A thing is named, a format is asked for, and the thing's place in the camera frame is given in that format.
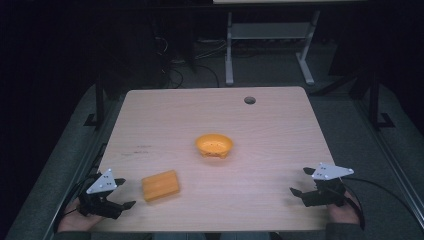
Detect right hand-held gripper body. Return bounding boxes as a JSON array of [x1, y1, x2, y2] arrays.
[[300, 162, 355, 208]]

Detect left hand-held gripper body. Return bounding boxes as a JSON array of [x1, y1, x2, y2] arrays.
[[77, 167, 122, 220]]

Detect orange rectangular block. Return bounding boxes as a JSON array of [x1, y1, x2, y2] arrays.
[[141, 169, 181, 203]]

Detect orange oval bowl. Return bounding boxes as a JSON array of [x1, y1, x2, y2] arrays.
[[194, 133, 235, 160]]

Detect person's right hand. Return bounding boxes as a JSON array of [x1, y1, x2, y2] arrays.
[[325, 190, 362, 226]]

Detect person's left hand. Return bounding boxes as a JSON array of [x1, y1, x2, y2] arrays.
[[57, 198, 105, 233]]

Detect black metal stand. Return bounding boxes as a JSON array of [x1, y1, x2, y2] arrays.
[[83, 71, 108, 128], [367, 68, 396, 130]]

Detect grey metal rail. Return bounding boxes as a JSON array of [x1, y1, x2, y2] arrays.
[[42, 94, 127, 240], [352, 99, 424, 231]]

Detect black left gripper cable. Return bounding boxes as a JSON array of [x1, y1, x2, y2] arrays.
[[53, 172, 101, 234]]

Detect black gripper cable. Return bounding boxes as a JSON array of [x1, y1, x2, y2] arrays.
[[53, 172, 101, 234], [340, 176, 422, 225]]

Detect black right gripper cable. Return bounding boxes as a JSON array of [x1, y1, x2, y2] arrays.
[[340, 176, 422, 225]]

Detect bundle of floor cables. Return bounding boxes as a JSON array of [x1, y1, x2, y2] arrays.
[[151, 31, 228, 90]]

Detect white metal table frame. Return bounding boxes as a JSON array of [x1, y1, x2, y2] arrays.
[[224, 9, 322, 87]]

